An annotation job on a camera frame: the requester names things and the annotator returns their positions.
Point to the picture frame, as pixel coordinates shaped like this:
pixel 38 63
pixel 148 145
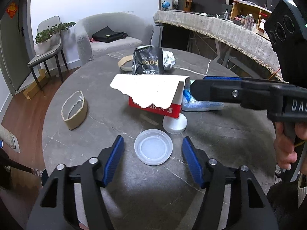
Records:
pixel 170 1

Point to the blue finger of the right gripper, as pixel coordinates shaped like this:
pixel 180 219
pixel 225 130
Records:
pixel 221 78
pixel 250 93

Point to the potted green plant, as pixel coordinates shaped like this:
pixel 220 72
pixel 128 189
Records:
pixel 50 37

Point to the clear plastic lid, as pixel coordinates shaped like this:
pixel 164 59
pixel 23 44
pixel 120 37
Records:
pixel 153 147

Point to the right hand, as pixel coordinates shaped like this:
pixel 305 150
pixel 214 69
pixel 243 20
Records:
pixel 285 148

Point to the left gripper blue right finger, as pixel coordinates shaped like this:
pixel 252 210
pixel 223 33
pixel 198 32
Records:
pixel 193 160

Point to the black monitor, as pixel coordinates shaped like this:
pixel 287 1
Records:
pixel 211 7

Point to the white plastic cup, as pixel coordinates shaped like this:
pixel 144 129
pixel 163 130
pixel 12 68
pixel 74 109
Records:
pixel 175 126

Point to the flat cardboard box on floor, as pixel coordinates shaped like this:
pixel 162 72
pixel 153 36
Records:
pixel 33 88

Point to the black bag on armchair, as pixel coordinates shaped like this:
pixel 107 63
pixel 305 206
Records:
pixel 106 35

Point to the beige fringed tablecloth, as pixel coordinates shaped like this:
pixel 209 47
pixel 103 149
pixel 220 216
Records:
pixel 248 43

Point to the blue white tissue pack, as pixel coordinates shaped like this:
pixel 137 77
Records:
pixel 190 104

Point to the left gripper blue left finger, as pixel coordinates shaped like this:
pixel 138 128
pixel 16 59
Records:
pixel 113 158

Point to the black foil snack bag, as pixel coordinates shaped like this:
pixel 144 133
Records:
pixel 148 60

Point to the cream patterned tablecloth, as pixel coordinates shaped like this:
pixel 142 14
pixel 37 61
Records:
pixel 10 139

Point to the grey chair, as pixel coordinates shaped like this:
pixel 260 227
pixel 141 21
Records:
pixel 53 53

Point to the grey armchair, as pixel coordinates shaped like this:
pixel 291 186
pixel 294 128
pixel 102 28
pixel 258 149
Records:
pixel 139 33

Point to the grey door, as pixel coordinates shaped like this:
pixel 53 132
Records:
pixel 15 44

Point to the wooden desk organizer box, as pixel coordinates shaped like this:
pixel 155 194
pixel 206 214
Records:
pixel 241 8

